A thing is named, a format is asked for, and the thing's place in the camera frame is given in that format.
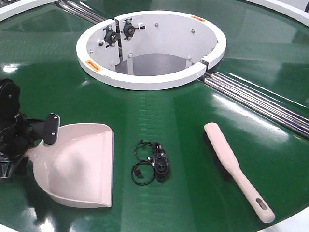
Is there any white rim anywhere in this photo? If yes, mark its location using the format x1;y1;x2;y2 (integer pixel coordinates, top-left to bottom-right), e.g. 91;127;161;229
0;0;56;21
247;0;309;27

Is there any left black bearing block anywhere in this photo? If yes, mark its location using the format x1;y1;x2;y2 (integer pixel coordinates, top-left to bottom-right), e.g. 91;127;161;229
104;25;118;48

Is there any pink plastic dustpan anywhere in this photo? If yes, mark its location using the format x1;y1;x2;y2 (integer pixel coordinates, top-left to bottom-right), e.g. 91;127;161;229
26;123;114;208

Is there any left steel roller set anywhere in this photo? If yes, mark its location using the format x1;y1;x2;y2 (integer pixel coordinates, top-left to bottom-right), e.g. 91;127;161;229
55;0;107;24

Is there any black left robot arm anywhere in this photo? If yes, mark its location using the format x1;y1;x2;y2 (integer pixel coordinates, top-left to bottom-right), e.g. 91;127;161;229
0;78;44;183

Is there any black cable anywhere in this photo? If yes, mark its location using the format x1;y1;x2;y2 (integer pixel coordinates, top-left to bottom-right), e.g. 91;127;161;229
131;141;170;186

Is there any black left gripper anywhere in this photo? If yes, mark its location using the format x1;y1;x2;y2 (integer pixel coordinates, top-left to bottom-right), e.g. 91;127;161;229
0;113;45;182

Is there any steel roller set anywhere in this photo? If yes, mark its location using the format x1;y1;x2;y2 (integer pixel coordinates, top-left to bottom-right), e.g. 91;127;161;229
199;72;309;139
55;0;107;24

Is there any orange warning sticker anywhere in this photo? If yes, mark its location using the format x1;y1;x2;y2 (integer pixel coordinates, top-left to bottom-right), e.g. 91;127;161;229
191;15;206;22
85;59;101;72

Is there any white outer rim left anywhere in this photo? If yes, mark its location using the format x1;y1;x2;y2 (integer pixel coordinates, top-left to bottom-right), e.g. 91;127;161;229
0;0;56;21

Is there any front orange warning sticker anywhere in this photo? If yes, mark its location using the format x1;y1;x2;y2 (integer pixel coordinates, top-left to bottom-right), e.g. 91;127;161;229
85;59;101;72

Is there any white outer rim right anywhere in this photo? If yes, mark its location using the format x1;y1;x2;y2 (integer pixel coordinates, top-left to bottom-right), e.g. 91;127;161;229
247;0;309;27

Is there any white central ring housing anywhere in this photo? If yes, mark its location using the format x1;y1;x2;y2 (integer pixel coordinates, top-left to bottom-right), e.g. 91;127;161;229
76;10;227;90

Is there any pink hand brush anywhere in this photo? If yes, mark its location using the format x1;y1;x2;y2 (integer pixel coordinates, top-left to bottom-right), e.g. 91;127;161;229
204;122;275;223

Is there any right black bearing block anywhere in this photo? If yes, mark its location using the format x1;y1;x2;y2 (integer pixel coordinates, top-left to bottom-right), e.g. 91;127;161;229
122;19;146;40

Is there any rear orange warning sticker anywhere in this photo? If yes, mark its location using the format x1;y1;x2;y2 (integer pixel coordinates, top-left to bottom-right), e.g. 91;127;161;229
191;15;206;22

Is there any black bearing block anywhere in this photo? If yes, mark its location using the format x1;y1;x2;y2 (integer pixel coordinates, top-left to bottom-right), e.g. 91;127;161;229
104;25;118;48
122;19;146;40

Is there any right steel roller set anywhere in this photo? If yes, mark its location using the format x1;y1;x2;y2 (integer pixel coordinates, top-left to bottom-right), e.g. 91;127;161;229
199;72;309;139

